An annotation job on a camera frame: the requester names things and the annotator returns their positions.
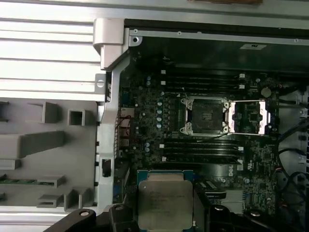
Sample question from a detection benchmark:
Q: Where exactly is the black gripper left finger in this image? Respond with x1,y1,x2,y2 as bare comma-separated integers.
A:
47,204,138,232

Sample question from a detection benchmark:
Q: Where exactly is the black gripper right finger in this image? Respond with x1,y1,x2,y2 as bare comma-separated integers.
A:
194,190,309,232

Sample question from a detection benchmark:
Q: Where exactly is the silver CPU chip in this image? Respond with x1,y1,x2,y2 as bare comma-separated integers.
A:
137,170,195,230

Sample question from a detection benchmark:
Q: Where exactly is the black RAM slot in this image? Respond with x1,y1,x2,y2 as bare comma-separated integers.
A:
162,151,243,157
162,156,243,162
162,141,243,147
165,79,243,86
165,74,243,81
165,70,243,76
165,84,243,90
162,146,243,152

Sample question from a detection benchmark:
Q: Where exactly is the black CPU socket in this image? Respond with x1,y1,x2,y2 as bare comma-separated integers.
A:
180,96,230,135

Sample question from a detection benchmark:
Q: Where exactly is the small silver heat sink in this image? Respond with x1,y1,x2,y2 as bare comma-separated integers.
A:
224,189,245,202

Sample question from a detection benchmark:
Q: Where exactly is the green motherboard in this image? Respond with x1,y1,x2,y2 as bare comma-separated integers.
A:
118,55,309,213

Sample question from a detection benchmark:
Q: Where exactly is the grey plastic parts rack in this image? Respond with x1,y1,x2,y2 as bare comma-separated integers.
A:
0,100,98,211

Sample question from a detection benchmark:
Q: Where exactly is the thin metal locking lever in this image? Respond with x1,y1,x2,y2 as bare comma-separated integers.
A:
195,133,230,143

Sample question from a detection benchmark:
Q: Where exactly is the black open PC case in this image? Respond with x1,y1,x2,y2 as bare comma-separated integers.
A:
93,18,309,232

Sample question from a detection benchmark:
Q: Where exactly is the green RAM stick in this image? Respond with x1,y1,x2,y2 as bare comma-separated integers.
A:
0,177,39,185

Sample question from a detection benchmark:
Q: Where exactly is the black wire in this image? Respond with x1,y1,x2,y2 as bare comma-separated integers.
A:
277,116,309,194

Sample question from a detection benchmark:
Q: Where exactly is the metal socket cover frame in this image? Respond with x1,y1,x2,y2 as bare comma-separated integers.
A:
225,98,275,135

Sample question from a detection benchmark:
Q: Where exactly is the white sticker on case wall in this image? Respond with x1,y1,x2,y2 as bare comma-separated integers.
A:
241,43,266,50

